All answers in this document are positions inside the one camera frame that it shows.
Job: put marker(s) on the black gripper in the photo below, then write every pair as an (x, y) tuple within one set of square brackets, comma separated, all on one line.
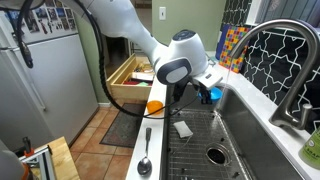
[(196, 86)]

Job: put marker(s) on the blue plastic bowl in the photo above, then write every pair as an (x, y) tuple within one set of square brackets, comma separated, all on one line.
[(216, 95)]

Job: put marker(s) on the orange cup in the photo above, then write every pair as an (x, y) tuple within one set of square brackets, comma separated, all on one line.
[(155, 106)]

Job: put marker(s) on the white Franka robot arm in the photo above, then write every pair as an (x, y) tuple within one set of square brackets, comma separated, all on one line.
[(116, 16)]

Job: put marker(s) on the white sponge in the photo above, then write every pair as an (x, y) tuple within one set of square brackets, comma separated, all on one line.
[(182, 129)]

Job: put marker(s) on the blue cutting board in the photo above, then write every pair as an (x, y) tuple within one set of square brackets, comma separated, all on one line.
[(220, 43)]

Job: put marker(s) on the multicolour checkered cutting board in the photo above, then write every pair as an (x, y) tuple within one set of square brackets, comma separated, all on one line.
[(233, 43)]

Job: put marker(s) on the sink drain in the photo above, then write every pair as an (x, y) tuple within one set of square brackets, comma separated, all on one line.
[(216, 155)]

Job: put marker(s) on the green sponge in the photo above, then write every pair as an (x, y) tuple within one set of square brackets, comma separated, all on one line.
[(144, 84)]

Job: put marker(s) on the stainless steel sink basin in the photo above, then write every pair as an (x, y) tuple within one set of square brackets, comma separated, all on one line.
[(260, 140)]

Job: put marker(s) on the open wooden drawer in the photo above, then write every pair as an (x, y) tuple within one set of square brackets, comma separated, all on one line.
[(130, 91)]

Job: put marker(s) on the red cloth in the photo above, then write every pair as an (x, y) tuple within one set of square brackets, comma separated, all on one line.
[(130, 82)]

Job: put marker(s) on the dark floor mat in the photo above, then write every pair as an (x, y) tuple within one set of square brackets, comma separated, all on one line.
[(123, 133)]

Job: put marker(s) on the metal spoon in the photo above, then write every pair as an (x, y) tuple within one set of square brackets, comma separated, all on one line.
[(144, 165)]

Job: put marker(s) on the brushed steel faucet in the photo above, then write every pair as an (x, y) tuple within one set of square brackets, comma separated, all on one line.
[(300, 83)]

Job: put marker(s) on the kitchen window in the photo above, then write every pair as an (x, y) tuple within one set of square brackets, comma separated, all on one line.
[(286, 13)]

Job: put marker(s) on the green soap bottle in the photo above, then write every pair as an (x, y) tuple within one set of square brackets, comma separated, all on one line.
[(311, 150)]

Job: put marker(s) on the light wooden board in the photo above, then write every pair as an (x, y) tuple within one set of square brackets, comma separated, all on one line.
[(63, 160)]

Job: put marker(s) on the printed photo collage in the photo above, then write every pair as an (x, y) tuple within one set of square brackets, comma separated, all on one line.
[(53, 20)]

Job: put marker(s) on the white refrigerator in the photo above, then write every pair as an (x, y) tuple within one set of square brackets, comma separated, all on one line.
[(30, 116)]

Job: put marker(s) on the red black clamp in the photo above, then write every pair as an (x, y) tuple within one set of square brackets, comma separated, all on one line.
[(28, 151)]

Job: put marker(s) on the grey orange stand head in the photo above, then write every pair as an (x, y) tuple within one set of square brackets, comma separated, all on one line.
[(10, 166)]

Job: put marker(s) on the black wrist camera block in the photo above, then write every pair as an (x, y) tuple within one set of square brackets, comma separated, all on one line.
[(179, 88)]

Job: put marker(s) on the white light switch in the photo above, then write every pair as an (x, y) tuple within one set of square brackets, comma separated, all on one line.
[(162, 13)]

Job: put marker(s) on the aluminium profile frame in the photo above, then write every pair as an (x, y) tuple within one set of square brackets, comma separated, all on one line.
[(46, 163)]

